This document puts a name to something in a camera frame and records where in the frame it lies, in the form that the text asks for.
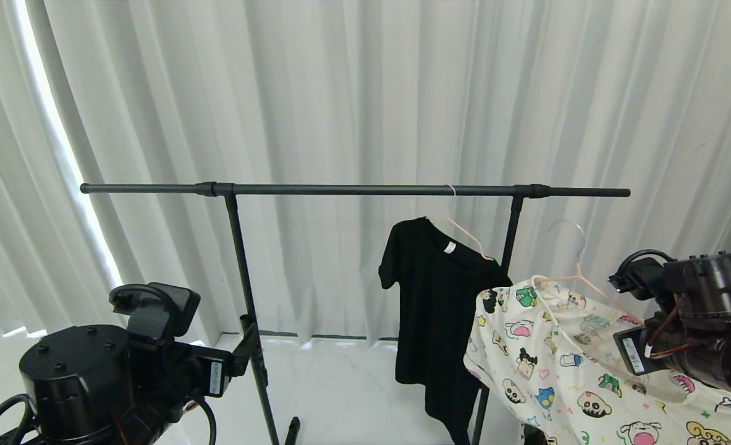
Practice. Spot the pink clothes hanger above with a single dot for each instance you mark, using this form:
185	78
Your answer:
464	238
578	272

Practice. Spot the black clothes rack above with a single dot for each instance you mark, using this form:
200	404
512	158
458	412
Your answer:
340	190

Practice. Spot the white curtain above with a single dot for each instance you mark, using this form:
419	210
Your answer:
340	93

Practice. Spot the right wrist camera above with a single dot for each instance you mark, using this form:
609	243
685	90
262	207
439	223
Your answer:
640	281

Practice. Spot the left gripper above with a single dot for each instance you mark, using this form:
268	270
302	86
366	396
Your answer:
207	371

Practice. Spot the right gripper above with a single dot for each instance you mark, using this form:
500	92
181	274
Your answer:
662	352

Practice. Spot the black garment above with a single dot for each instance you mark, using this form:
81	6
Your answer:
433	309

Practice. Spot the cream printed garment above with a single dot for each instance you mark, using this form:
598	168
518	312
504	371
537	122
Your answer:
563	383

